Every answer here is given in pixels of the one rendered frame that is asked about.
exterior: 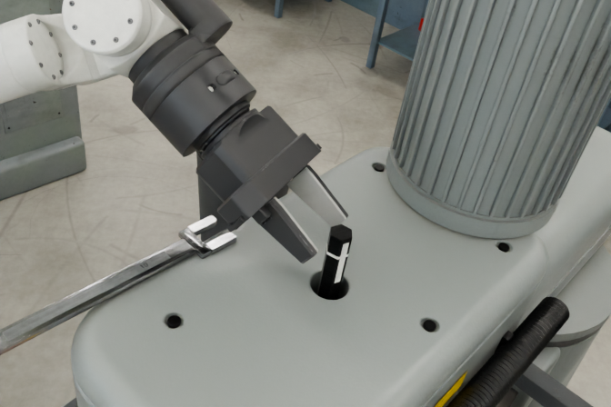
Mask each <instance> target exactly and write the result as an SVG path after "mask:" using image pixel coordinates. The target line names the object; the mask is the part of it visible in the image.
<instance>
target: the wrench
mask: <svg viewBox="0 0 611 407"><path fill-rule="evenodd" d="M215 226H216V218H215V217H214V216H213V215H210V216H208V217H206V218H205V219H203V220H201V221H199V222H197V223H194V224H191V225H189V226H188V228H185V229H184V230H182V231H180V232H179V233H178V236H179V238H181V240H179V241H177V242H175V243H172V244H170V245H168V246H167V247H165V248H163V249H161V250H159V251H157V252H155V253H152V254H150V255H148V256H147V257H145V258H143V259H141V260H139V261H137V262H135V263H132V264H130V265H128V266H126V267H125V268H123V269H121V270H119V271H117V272H115V273H112V274H110V275H108V276H106V277H105V278H103V279H101V280H99V281H97V282H95V283H92V284H90V285H88V286H86V287H85V288H83V289H81V290H79V291H77V292H75V293H72V294H70V295H68V296H66V297H65V298H63V299H61V300H59V301H57V302H55V303H52V304H50V305H48V306H46V307H45V308H43V309H41V310H39V311H37V312H35V313H32V314H30V315H28V316H26V317H25V318H23V319H21V320H19V321H17V322H15V323H12V324H10V325H8V326H6V327H5V328H3V329H1V330H0V355H2V354H4V353H6V352H9V351H11V350H12V349H14V348H15V347H17V346H19V345H21V344H23V343H25V342H28V341H30V340H32V339H33V338H35V337H36V336H38V335H40V334H42V333H45V332H47V331H49V330H51V329H52V328H54V327H56V326H57V325H59V324H61V323H64V322H66V321H68V320H70V319H72V318H73V317H75V316H77V315H78V314H80V313H83V312H85V311H87V310H89V309H91V308H92V307H94V306H96V305H98V304H99V303H102V302H104V301H106V300H108V299H110V298H112V297H113V296H115V295H117V294H119V293H121V292H123V291H125V290H127V289H129V288H131V287H132V286H134V285H136V284H138V283H141V282H142V281H144V280H146V279H148V278H150V277H151V276H153V275H155V274H157V273H160V272H162V271H163V270H165V269H167V268H169V267H171V266H172V265H174V264H176V263H179V262H181V261H183V260H184V259H186V258H188V257H190V256H191V255H193V254H195V253H196V254H197V255H198V256H199V257H200V258H201V259H204V258H206V257H207V256H209V255H210V254H212V255H213V254H214V253H217V252H219V251H221V250H223V249H225V248H226V247H227V246H229V245H231V244H233V243H236V236H235V235H234V234H233V233H225V234H223V235H222V236H220V237H218V238H216V239H214V240H213V241H211V242H209V243H207V244H204V243H203V242H202V241H201V240H200V239H199V238H198V237H197V236H198V235H199V234H201V233H204V232H206V231H208V230H210V229H212V228H214V227H215Z"/></svg>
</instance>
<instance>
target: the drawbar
mask: <svg viewBox="0 0 611 407"><path fill-rule="evenodd" d="M351 242H352V229H350V228H348V227H346V226H344V225H342V224H339V225H336V226H332V227H331V228H330V232H329V236H328V241H327V251H328V252H329V253H331V254H333V255H335V256H337V257H340V256H341V252H342V248H343V244H345V243H349V245H348V249H347V253H346V254H348V253H349V249H350V245H351ZM339 260H340V259H338V260H337V259H336V258H334V257H332V256H330V255H328V254H326V253H325V258H324V262H323V267H322V272H321V275H320V280H319V285H318V289H317V294H316V295H318V296H319V297H322V298H324V299H327V300H337V298H338V294H339V291H340V287H341V283H342V279H343V275H344V271H345V268H346V261H347V257H346V259H345V263H344V268H343V271H342V275H341V279H340V282H338V283H335V279H336V272H337V268H338V265H339Z"/></svg>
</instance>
